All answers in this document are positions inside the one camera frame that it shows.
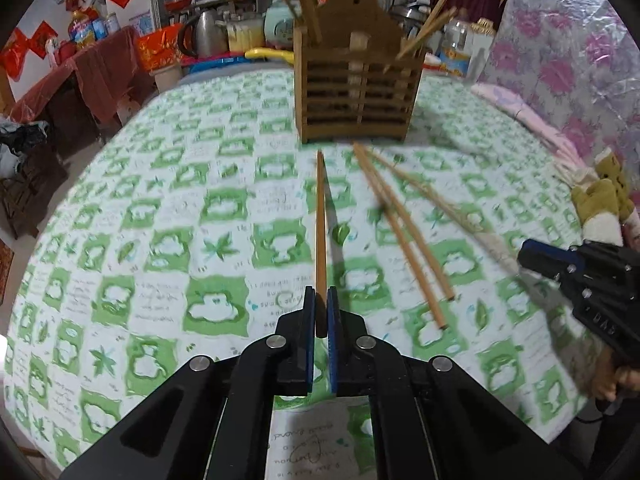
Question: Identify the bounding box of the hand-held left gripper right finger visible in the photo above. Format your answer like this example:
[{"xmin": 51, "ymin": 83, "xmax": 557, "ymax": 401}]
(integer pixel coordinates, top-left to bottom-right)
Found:
[{"xmin": 327, "ymin": 286, "xmax": 585, "ymax": 480}]

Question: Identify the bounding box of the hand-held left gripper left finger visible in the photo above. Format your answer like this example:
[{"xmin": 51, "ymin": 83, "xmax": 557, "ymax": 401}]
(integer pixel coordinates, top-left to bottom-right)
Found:
[{"xmin": 59, "ymin": 286, "xmax": 317, "ymax": 480}]

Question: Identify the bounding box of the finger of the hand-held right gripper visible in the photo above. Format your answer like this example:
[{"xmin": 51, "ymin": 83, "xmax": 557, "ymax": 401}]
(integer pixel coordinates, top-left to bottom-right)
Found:
[
  {"xmin": 517, "ymin": 252, "xmax": 595, "ymax": 312},
  {"xmin": 520, "ymin": 239, "xmax": 590, "ymax": 274}
]

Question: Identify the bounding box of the slatted wooden chopstick holder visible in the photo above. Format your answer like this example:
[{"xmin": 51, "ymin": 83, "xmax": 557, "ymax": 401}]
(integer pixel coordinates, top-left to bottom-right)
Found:
[{"xmin": 292, "ymin": 0, "xmax": 429, "ymax": 144}]

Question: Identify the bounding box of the person's right hand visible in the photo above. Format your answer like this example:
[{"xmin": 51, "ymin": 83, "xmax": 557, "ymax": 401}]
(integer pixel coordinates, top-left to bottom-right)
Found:
[{"xmin": 595, "ymin": 352, "xmax": 640, "ymax": 404}]

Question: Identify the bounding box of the green and cream plush toy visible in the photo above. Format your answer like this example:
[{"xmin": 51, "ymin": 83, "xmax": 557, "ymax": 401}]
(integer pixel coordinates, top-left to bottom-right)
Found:
[{"xmin": 570, "ymin": 149, "xmax": 637, "ymax": 247}]

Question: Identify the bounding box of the pink floral cloth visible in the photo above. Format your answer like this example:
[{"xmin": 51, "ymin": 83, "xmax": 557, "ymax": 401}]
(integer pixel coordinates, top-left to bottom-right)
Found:
[{"xmin": 470, "ymin": 82, "xmax": 587, "ymax": 172}]

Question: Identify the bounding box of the green checked printed bedsheet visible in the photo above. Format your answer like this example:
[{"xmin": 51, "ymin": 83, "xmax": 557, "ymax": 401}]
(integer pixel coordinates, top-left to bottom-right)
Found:
[{"xmin": 2, "ymin": 67, "xmax": 617, "ymax": 480}]

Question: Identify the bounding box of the floral plastic-wrapped mattress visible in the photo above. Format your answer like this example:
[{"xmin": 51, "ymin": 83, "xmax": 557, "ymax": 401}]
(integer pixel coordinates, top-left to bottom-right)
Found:
[{"xmin": 475, "ymin": 0, "xmax": 640, "ymax": 182}]

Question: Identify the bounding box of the clear plastic bottle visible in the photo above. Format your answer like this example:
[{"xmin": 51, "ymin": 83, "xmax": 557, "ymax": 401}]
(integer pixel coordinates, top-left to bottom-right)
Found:
[{"xmin": 440, "ymin": 10, "xmax": 477, "ymax": 79}]

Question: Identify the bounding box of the yellow plastic ladle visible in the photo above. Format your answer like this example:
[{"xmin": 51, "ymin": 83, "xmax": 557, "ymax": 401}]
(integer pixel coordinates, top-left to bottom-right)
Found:
[{"xmin": 244, "ymin": 47, "xmax": 295, "ymax": 64}]

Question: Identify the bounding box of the blue plastic tray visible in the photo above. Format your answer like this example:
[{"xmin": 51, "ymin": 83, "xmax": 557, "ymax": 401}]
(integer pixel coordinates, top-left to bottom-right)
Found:
[{"xmin": 182, "ymin": 55, "xmax": 252, "ymax": 74}]

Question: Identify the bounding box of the cream lidded pot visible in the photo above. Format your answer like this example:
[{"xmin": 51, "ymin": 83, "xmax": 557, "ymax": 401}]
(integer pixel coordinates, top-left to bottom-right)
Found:
[{"xmin": 226, "ymin": 15, "xmax": 266, "ymax": 54}]

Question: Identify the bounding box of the light green rice cooker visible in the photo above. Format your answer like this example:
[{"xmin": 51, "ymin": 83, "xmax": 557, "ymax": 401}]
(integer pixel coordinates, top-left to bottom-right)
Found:
[{"xmin": 264, "ymin": 2, "xmax": 296, "ymax": 51}]

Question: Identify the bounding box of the stainless steel kettle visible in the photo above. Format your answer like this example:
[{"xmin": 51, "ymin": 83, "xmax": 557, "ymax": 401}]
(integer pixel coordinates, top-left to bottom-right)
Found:
[{"xmin": 177, "ymin": 10, "xmax": 229, "ymax": 61}]

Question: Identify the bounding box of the red printed gift bag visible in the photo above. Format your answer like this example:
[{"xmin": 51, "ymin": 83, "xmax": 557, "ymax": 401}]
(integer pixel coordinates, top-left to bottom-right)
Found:
[{"xmin": 136, "ymin": 30, "xmax": 184, "ymax": 71}]

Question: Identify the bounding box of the red cloth covered table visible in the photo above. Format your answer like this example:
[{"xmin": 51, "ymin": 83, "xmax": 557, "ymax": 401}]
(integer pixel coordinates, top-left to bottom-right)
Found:
[{"xmin": 10, "ymin": 27, "xmax": 152, "ymax": 127}]

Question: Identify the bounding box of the pile of dark clothes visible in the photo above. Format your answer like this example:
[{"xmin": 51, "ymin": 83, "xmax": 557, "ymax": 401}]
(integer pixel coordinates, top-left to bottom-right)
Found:
[{"xmin": 0, "ymin": 120, "xmax": 52, "ymax": 159}]

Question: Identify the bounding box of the yellow cooking oil bottle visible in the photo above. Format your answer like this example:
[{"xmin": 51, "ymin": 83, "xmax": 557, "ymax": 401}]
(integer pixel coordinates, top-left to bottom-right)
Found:
[{"xmin": 69, "ymin": 10, "xmax": 96, "ymax": 47}]

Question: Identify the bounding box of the red plastic bag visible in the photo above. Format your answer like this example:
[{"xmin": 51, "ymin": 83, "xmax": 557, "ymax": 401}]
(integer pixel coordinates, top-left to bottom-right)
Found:
[{"xmin": 0, "ymin": 29, "xmax": 32, "ymax": 81}]

